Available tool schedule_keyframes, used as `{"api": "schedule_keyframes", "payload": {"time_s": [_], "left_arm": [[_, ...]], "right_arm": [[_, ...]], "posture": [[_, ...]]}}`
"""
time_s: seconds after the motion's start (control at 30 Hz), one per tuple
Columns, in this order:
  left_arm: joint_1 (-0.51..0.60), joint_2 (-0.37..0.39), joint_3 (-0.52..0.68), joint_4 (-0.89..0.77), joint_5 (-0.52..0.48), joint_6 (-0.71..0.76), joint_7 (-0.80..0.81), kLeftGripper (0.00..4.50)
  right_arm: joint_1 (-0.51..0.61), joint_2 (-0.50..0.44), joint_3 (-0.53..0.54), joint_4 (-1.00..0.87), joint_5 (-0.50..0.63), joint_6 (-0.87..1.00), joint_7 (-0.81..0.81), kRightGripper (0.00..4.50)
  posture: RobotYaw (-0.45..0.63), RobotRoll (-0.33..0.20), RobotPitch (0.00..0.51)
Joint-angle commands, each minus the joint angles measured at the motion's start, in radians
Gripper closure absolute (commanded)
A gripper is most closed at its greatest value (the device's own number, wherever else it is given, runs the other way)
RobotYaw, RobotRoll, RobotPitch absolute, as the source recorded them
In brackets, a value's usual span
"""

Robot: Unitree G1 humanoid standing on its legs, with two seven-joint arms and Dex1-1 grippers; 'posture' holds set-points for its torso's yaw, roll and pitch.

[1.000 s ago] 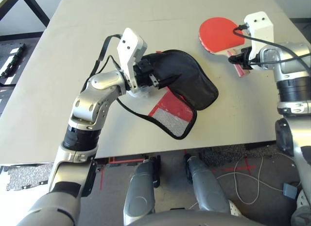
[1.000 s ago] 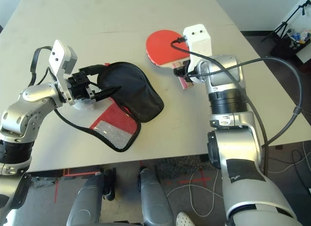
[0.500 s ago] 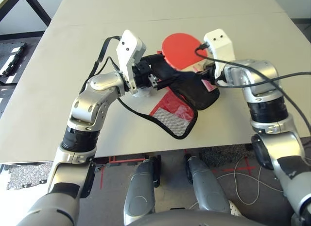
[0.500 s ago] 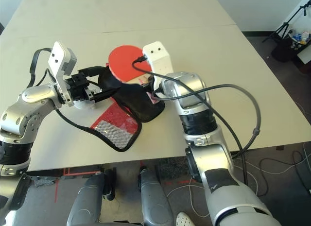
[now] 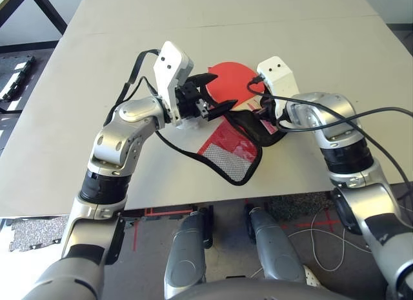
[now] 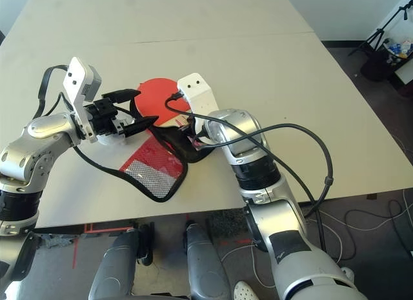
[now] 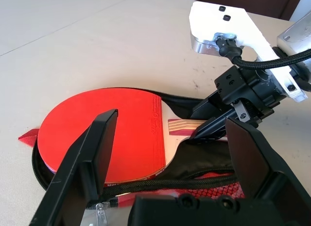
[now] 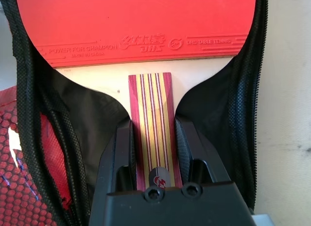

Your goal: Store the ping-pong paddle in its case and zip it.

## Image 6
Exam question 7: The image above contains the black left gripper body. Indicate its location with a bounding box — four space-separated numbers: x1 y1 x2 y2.
84 98 127 142

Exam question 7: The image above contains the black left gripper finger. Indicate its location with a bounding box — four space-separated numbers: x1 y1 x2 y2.
122 115 159 139
102 89 142 104

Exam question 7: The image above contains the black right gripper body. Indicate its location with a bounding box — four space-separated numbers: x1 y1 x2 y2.
186 116 207 148

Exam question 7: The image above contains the black red paddle case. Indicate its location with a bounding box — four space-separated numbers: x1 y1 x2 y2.
73 96 211 203

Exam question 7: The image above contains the red ping-pong paddle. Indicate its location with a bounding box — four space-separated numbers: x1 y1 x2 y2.
133 77 194 128

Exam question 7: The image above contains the red floor tape square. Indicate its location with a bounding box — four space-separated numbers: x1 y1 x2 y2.
85 221 134 235

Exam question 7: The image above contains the grey speckled floor mat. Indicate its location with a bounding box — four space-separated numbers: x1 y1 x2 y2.
34 234 85 250

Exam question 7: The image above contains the grey robot right leg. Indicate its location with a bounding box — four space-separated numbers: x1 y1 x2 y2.
185 221 232 300

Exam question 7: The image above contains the grey robot leg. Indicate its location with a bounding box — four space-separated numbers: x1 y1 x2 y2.
185 221 232 300
88 228 140 300

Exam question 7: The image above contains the grey robot left leg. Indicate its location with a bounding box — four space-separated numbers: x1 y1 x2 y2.
88 228 140 300

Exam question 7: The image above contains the black rubbish bin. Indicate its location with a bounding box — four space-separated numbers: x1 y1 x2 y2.
359 47 399 84

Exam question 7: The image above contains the black tripod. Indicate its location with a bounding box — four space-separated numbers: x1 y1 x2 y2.
347 0 413 57

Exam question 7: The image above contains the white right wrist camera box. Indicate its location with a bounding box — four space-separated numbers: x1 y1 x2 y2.
176 72 221 116

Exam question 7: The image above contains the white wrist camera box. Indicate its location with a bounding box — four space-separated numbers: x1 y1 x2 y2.
62 57 103 143
176 72 221 116

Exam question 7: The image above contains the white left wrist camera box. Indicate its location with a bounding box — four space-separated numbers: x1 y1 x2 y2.
62 57 103 143

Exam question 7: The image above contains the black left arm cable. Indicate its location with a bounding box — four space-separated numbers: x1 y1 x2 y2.
34 64 74 120

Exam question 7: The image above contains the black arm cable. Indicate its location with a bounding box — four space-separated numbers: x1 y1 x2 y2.
165 92 335 253
34 64 74 120

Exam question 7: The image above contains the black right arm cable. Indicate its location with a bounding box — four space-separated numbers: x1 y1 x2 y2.
165 92 335 253

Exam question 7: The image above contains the black floor cable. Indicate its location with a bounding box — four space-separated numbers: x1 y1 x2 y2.
344 190 413 249

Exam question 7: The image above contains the white floor cable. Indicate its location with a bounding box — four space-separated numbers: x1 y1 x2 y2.
221 221 343 288

